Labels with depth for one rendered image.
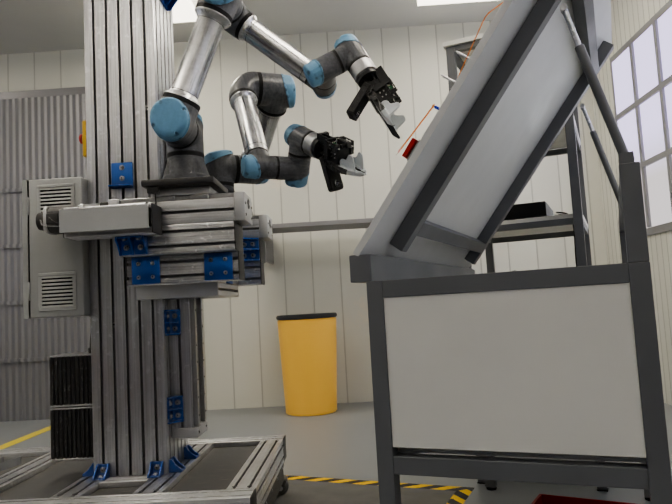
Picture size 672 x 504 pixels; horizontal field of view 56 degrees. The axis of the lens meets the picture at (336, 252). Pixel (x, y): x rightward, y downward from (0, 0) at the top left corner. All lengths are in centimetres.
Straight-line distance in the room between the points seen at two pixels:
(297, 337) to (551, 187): 232
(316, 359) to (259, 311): 79
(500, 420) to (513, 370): 11
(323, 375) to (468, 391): 308
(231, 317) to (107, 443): 285
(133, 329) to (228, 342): 284
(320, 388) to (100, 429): 240
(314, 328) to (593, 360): 318
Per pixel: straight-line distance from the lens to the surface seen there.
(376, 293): 147
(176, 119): 192
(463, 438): 145
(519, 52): 163
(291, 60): 210
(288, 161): 201
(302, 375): 443
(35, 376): 551
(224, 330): 503
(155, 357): 223
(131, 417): 226
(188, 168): 202
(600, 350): 138
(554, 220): 263
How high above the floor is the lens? 75
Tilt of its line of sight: 5 degrees up
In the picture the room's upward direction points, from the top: 3 degrees counter-clockwise
